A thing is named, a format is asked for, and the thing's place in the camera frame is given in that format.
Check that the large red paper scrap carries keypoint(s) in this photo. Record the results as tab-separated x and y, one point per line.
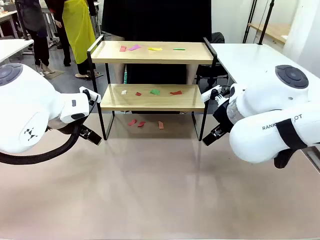
175	93

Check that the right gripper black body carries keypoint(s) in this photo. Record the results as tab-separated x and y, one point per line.
222	116

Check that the orange paper scrap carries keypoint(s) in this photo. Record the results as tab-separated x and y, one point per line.
160	125

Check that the small red paper scrap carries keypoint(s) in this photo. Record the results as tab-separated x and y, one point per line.
138	94

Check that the brown floor plate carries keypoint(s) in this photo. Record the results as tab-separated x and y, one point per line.
56	74

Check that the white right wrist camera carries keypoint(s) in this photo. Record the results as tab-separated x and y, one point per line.
210	94

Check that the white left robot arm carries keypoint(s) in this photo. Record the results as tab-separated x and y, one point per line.
25	105

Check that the green paper strip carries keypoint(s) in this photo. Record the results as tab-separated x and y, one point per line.
179	49

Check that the yellow apron figure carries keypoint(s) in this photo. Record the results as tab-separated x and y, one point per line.
75	25

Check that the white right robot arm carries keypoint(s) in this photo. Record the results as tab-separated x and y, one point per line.
275	100

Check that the green paper scrap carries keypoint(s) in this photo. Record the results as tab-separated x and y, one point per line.
155	92

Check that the purple paper scrap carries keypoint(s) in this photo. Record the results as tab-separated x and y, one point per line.
134	47

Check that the salmon red paper scrap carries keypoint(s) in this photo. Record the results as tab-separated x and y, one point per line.
122	48

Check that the white rectangular table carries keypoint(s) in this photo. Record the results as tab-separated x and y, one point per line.
250	57
12	47

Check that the pale work table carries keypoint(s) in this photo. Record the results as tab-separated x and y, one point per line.
7	16

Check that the person's right forearm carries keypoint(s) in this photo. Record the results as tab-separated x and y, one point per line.
121	73

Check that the black office chair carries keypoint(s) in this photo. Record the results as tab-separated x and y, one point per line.
217	37

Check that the person in black clothes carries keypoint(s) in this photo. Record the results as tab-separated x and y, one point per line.
155	20

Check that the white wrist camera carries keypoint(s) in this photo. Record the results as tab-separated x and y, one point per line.
210	94
91	94

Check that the thin black tripod legs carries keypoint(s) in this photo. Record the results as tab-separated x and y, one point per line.
250	20

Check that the black camera stand pole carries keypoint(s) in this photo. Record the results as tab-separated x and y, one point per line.
266	22

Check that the black metal wooden shelf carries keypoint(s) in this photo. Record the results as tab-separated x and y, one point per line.
150	57

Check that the yellow paper scrap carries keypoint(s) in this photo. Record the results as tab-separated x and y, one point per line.
155	49

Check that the person's left forearm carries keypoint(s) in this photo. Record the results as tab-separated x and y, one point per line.
191	73

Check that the dark jacket figure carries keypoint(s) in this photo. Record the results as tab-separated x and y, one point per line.
37	15

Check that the grey aluminium rail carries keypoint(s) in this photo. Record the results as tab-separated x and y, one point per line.
313	158

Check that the light wooden table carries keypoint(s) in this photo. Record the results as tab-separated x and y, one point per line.
272	30

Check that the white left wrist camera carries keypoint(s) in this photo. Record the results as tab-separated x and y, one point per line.
91	94

